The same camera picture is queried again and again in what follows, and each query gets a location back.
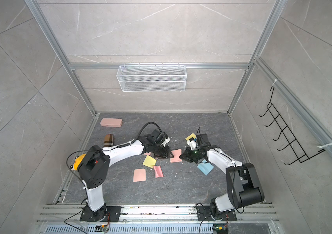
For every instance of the white wire mesh basket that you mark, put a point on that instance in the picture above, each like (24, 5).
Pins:
(152, 78)

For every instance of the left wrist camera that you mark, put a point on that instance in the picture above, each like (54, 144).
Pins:
(158, 137)

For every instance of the pink torn memo page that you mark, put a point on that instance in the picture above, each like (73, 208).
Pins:
(139, 175)

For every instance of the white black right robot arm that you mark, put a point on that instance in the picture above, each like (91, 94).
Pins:
(242, 182)

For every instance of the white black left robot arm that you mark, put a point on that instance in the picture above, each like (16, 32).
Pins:
(93, 166)

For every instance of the brown plaid cylinder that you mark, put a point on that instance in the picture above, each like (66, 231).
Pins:
(108, 140)

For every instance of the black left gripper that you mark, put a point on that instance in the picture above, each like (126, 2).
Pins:
(168, 154)

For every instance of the pink eraser case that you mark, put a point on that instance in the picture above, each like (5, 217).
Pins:
(111, 122)

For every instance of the black wire hook rack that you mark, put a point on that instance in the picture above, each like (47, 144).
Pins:
(286, 133)

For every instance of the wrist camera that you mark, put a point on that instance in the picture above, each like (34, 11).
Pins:
(158, 137)
(192, 143)

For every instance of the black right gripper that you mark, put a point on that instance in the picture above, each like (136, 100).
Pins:
(188, 153)

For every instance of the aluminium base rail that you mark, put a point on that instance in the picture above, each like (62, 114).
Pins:
(158, 219)

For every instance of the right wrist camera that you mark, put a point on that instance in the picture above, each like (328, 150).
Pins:
(192, 143)

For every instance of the yellow memo pad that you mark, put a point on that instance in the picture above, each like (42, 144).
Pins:
(191, 137)

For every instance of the yellow torn memo page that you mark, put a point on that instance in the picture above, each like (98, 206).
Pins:
(149, 161)

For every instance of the yellow plush toy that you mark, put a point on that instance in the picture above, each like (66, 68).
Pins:
(77, 162)

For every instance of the blue memo pad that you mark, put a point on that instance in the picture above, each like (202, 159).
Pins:
(205, 167)

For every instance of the dark pink torn page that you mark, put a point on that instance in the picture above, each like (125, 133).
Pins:
(158, 171)

